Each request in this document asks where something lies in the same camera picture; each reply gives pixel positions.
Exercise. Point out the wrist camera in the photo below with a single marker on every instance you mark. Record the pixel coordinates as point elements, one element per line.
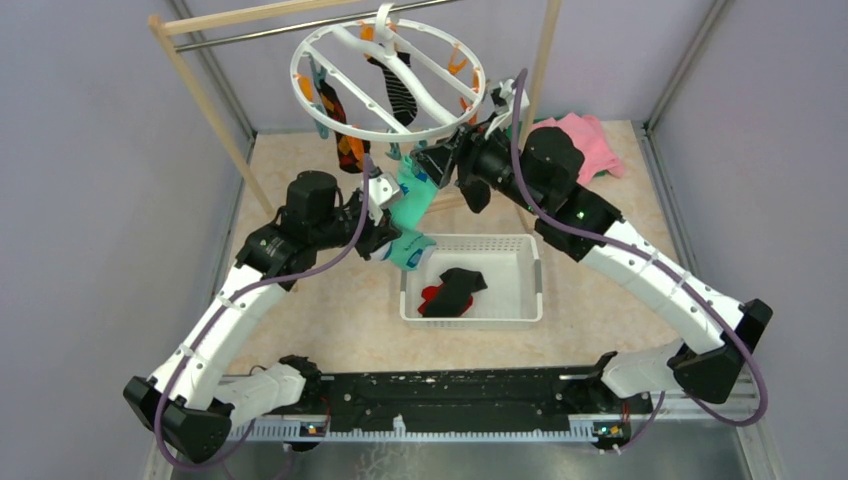
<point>383,190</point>
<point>508,100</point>

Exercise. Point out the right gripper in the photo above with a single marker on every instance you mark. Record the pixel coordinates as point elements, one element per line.
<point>464,148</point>

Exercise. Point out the pink cloth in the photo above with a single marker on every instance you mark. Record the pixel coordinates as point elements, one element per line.
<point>588,136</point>

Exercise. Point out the wooden drying rack frame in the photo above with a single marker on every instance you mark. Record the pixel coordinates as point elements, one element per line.
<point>193,27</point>

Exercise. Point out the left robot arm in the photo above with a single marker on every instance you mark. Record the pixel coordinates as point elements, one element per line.
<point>184,402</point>

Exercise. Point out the metal hanging rod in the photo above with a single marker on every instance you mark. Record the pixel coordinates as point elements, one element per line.
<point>310,25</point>

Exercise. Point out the white round sock hanger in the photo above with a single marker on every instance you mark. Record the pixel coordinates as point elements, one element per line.
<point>337,87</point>

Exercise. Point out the white plastic basket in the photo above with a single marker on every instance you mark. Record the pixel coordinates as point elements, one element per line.
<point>511,266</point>

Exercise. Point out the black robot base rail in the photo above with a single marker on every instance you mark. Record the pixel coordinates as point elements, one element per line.
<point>493,402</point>

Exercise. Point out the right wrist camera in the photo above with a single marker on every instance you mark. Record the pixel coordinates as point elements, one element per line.
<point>508,100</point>

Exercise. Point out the black white striped sock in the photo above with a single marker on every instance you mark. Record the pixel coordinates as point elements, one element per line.
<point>403,104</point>

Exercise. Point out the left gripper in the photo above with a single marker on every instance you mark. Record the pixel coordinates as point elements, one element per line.
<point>377,234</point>

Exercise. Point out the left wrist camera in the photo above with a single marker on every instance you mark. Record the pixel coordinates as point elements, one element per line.
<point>383,190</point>

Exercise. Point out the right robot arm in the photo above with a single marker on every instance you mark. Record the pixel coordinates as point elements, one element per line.
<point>705,360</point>

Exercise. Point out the teal sock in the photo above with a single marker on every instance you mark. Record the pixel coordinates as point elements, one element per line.
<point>412,247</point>

